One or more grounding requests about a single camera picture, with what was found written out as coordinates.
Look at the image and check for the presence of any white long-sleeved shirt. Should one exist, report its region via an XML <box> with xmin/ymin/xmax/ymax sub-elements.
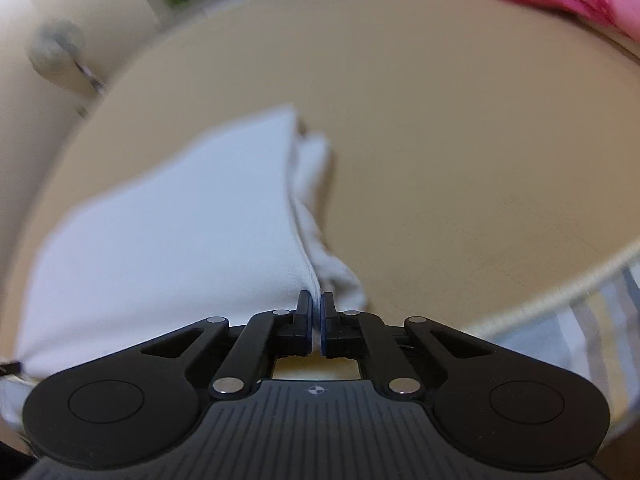
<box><xmin>0</xmin><ymin>105</ymin><xmax>370</xmax><ymax>428</ymax></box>

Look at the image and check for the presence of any white standing fan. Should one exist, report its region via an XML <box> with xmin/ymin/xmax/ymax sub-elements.
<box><xmin>27</xmin><ymin>19</ymin><xmax>110</xmax><ymax>117</ymax></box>

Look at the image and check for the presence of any grey striped bedsheet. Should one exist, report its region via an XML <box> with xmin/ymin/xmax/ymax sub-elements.
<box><xmin>465</xmin><ymin>255</ymin><xmax>640</xmax><ymax>441</ymax></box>

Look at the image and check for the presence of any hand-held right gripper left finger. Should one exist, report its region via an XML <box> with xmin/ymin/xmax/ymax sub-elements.
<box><xmin>140</xmin><ymin>290</ymin><xmax>315</xmax><ymax>401</ymax></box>

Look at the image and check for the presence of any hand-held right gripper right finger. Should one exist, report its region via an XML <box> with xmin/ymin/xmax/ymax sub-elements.
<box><xmin>320</xmin><ymin>291</ymin><xmax>497</xmax><ymax>401</ymax></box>

